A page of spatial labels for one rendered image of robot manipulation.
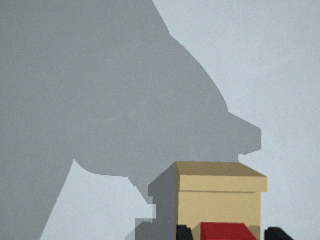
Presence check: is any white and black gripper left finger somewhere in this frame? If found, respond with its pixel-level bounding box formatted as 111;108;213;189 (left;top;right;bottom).
176;225;194;240

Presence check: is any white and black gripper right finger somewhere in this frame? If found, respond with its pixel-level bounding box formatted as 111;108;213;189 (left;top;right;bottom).
264;227;293;240

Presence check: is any red cube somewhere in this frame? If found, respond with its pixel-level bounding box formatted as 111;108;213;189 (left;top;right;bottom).
200;222;257;240

